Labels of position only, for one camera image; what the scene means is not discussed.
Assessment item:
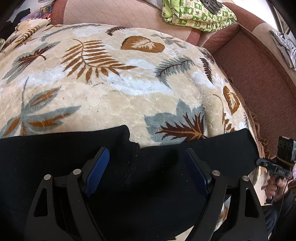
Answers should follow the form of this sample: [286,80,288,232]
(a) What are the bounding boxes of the dark grey knit cloth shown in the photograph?
[201,0,223,15]

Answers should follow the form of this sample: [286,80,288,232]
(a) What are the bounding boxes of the black pants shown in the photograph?
[1,126,259,240]

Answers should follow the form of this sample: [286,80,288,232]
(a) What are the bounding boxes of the green white folded blanket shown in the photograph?
[162,1,237,33]

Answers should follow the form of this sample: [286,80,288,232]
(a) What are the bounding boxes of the pink upholstered sofa bed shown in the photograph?
[49,0,296,163]

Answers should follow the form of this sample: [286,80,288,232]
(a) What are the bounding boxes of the person right hand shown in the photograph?
[265,176,288,201]

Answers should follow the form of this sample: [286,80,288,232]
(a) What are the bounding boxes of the leaf print fleece blanket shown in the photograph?
[1,20,258,148]

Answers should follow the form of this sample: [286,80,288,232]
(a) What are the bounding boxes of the person right forearm sleeve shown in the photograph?
[262,190,295,241]

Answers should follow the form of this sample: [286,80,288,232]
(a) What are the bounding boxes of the black garment in background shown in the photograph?
[0,8,31,40]

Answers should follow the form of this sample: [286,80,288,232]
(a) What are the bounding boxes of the grey cloth on armrest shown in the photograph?
[269,30,295,71]

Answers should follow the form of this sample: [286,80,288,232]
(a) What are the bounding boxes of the colourful snack packets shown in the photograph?
[30,4,53,21]

